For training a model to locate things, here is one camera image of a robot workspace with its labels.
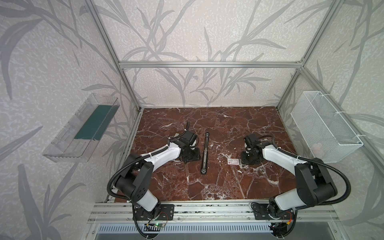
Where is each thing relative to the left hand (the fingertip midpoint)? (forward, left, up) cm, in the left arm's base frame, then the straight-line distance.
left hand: (201, 154), depth 88 cm
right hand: (+1, -26, -4) cm, 27 cm away
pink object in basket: (-5, -58, +15) cm, 60 cm away
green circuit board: (-34, +21, -6) cm, 41 cm away
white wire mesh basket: (-4, -54, +28) cm, 61 cm away
